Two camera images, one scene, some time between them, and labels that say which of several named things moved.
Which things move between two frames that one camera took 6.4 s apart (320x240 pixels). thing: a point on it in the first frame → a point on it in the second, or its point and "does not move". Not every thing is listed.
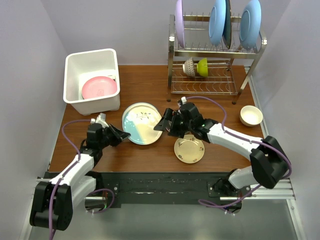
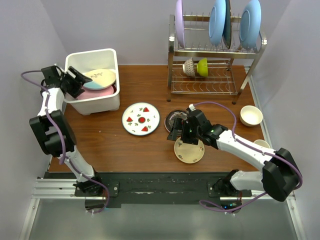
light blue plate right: x=250 y=24 does not move
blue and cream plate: x=139 y=119 → x=101 y=78
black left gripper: x=118 y=135 → x=79 y=81
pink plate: x=99 y=86 does not move
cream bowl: x=250 y=115 does not move
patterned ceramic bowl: x=188 y=67 does not move
